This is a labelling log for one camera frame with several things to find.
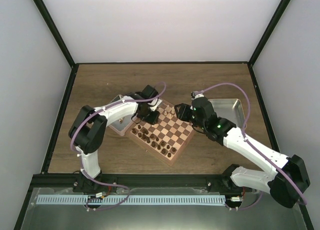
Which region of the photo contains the black aluminium frame rail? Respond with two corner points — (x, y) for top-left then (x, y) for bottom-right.
(30, 173), (242, 192)

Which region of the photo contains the pink metal tin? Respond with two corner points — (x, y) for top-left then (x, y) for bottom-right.
(107, 96), (138, 136)

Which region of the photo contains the yellow bear tin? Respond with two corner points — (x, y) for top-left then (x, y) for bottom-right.
(209, 99), (245, 127)

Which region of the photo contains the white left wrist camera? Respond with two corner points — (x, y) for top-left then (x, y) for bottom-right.
(147, 98), (163, 111)

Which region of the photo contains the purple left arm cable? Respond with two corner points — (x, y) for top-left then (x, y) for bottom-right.
(69, 81), (168, 212)

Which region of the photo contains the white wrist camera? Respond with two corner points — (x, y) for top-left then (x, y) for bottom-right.
(147, 98), (163, 111)
(191, 91), (204, 101)

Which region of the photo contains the wooden chess board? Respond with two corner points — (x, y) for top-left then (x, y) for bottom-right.
(125, 100), (195, 166)

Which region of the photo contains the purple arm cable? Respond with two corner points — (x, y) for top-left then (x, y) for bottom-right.
(69, 81), (168, 212)
(199, 82), (308, 212)

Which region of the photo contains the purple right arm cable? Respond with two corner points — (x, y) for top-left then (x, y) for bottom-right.
(199, 82), (308, 212)

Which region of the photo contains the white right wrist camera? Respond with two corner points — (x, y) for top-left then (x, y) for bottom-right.
(191, 91), (204, 101)

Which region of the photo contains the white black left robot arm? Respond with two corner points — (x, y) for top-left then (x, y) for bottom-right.
(68, 82), (167, 193)

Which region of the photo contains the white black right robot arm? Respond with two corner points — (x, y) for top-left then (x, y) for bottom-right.
(174, 94), (310, 208)

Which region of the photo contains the light blue slotted cable duct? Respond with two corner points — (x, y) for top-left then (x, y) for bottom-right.
(36, 194), (226, 206)

